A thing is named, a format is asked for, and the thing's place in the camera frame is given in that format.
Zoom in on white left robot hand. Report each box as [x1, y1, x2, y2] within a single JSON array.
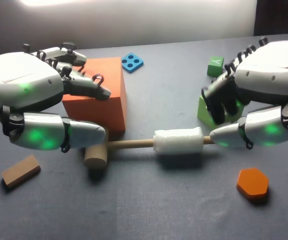
[[0, 42, 112, 153]]

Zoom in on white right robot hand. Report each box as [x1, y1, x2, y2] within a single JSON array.
[[200, 36, 288, 150]]

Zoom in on large orange cube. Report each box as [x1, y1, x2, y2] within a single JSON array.
[[61, 56, 127, 133]]

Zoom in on wooden mallet with white wrap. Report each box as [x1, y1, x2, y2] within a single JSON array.
[[83, 126, 216, 171]]

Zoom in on small green cube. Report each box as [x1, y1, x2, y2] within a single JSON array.
[[207, 55, 224, 77]]

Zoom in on plain wooden rectangular block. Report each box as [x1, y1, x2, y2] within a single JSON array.
[[1, 154, 41, 189]]

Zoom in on orange hexagon block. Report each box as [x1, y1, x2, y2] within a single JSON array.
[[236, 167, 269, 200]]

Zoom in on blue square four-hole block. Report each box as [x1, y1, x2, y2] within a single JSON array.
[[121, 52, 144, 74]]

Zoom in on dark backdrop panel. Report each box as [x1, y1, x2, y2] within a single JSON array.
[[253, 0, 288, 37]]

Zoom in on green textured cube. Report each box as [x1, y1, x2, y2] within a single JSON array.
[[196, 96, 244, 128]]

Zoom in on grey table cloth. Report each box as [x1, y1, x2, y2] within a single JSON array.
[[0, 32, 288, 240]]

